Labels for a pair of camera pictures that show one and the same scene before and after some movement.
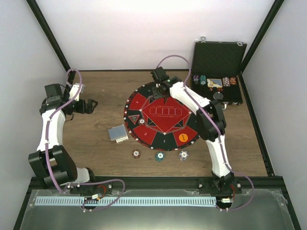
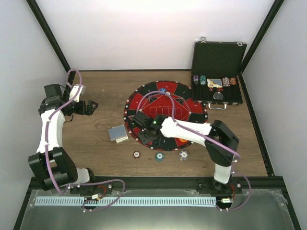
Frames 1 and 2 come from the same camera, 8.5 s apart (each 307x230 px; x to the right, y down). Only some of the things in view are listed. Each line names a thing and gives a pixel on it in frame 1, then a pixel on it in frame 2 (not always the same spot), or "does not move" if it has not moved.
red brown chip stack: [136, 154] does not move
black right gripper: [155, 94] -> [144, 139]
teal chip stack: [159, 156] does not move
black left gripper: [89, 109] does not move
